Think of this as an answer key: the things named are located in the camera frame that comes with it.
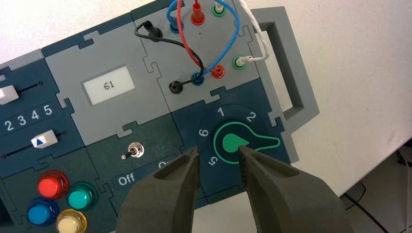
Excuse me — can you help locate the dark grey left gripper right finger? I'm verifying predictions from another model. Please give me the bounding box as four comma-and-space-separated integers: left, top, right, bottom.
238, 145, 355, 233

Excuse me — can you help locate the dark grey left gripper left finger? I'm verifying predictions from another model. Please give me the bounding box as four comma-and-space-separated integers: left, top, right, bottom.
115, 145, 202, 233

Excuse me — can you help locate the green round push button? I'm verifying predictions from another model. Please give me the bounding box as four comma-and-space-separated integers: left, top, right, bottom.
66, 182, 98, 212

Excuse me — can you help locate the dark rotary knob green pointer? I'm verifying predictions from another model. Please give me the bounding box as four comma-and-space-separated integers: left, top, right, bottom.
212, 120, 281, 165

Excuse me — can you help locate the yellow round push button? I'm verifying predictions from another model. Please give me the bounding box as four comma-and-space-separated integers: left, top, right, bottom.
55, 209, 88, 233

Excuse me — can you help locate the red round push button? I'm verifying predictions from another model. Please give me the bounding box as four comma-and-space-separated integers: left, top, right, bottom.
36, 170, 69, 200

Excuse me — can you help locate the blue round push button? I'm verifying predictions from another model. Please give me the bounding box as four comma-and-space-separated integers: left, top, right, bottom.
26, 198, 60, 227

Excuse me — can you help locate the white digital display screen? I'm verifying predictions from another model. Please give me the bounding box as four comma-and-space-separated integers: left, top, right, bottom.
83, 66, 136, 106

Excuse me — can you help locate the white slider knob blue triangle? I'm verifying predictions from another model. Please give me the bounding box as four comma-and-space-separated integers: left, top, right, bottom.
31, 130, 59, 149

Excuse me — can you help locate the blue and grey task board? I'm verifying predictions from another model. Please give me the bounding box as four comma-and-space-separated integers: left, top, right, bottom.
0, 0, 320, 233

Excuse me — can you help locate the plain white slider knob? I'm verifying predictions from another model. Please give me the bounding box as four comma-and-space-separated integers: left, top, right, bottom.
0, 85, 19, 106

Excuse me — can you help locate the silver toggle switch with lever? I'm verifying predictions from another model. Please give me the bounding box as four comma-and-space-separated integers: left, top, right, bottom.
120, 143, 144, 161

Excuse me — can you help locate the thin black floor cable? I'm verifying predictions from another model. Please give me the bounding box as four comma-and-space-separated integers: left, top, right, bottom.
341, 182, 392, 233

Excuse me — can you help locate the blue banana plug cable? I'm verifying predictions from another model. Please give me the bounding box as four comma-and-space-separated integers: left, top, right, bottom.
166, 0, 241, 87

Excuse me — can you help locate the white banana plug cable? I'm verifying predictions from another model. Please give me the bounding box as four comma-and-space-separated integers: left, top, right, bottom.
212, 0, 270, 69

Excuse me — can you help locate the black banana plug cable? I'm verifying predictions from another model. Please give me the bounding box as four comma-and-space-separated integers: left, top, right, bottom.
133, 20, 206, 95

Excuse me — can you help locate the red banana plug cable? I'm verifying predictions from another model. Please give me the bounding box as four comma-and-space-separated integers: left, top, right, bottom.
176, 0, 226, 80

